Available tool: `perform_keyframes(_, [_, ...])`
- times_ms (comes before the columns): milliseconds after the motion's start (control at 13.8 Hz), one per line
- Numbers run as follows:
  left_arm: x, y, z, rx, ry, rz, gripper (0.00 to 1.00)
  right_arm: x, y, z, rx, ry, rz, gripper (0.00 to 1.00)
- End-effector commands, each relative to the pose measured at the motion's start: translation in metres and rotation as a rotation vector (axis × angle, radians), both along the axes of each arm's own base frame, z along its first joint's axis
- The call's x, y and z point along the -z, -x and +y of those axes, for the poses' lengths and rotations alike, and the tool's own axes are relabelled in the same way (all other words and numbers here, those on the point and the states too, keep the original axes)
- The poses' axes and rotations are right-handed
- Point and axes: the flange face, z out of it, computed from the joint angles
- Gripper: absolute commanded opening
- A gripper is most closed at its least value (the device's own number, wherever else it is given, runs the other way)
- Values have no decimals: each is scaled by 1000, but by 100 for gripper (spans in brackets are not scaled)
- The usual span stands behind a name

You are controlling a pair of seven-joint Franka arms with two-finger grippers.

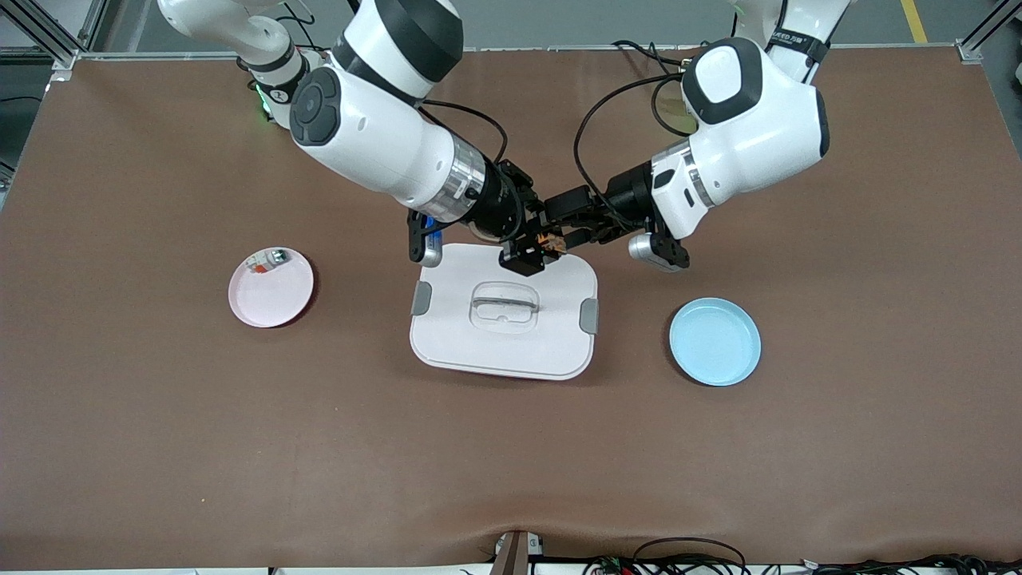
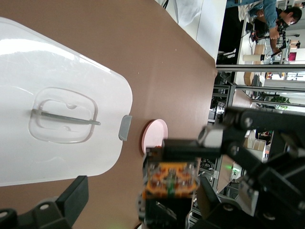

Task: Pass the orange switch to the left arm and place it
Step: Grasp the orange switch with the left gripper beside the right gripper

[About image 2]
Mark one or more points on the brown cardboard box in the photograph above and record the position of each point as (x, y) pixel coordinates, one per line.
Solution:
(249, 78)
(256, 143)

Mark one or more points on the white lidded storage box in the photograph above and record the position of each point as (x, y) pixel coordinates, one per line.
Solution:
(59, 71)

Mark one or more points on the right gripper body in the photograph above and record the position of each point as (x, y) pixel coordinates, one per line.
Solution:
(281, 181)

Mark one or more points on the pink round plate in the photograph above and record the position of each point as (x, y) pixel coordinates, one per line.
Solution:
(155, 136)

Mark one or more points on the aluminium frame beam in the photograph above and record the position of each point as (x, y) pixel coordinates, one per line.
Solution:
(262, 68)
(269, 88)

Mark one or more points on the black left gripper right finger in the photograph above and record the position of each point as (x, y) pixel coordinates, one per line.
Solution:
(224, 214)

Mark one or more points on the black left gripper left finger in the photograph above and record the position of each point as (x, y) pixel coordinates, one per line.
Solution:
(69, 205)

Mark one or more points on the person in blue shirt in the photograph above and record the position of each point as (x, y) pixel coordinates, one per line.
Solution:
(269, 12)

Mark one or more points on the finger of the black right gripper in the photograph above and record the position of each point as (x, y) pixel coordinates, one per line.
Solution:
(186, 148)
(166, 212)

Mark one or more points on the green potted plant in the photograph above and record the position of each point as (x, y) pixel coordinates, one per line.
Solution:
(281, 101)

